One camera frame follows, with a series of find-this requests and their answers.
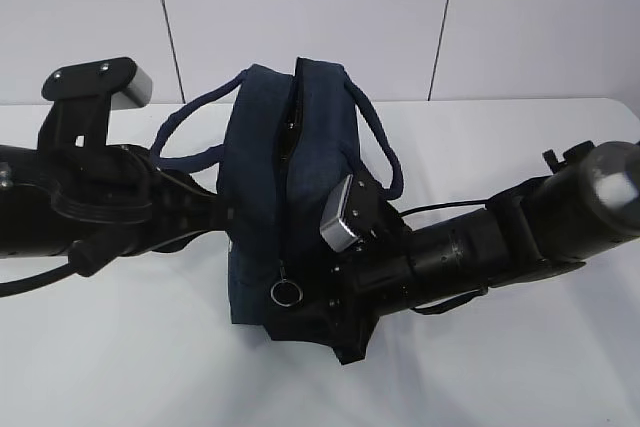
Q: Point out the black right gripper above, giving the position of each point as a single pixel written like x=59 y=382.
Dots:
x=345 y=295

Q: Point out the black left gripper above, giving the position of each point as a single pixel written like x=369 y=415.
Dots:
x=181 y=210

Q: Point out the dark blue lunch bag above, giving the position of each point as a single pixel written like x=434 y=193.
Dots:
x=290 y=139

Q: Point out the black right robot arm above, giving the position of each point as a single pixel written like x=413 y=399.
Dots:
x=544 y=227

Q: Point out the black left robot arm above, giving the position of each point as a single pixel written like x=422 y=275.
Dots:
x=51 y=200

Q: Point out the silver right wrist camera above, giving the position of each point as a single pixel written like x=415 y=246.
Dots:
x=355 y=211

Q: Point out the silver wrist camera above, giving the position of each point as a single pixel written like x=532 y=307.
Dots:
x=355 y=211
x=83 y=96

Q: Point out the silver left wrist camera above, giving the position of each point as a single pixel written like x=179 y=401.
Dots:
x=83 y=96

